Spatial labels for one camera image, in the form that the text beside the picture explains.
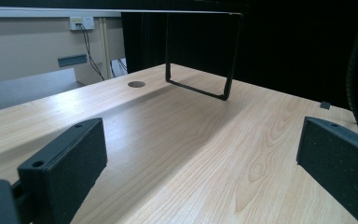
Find dark curtain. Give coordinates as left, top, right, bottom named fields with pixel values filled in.
left=120, top=0, right=358, bottom=110

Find white wall socket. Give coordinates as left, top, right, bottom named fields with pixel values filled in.
left=69, top=16, right=95, bottom=32

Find black shelf with metal legs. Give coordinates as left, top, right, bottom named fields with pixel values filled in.
left=0, top=0, right=243, bottom=102

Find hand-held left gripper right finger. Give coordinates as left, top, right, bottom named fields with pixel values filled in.
left=296, top=116, right=358, bottom=224

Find black socket cables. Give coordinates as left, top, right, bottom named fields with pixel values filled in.
left=76, top=23, right=129, bottom=82

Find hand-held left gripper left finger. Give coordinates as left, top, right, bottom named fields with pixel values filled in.
left=17, top=117, right=109, bottom=224

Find grey wall bracket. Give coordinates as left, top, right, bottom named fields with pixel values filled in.
left=57, top=53, right=89, bottom=68

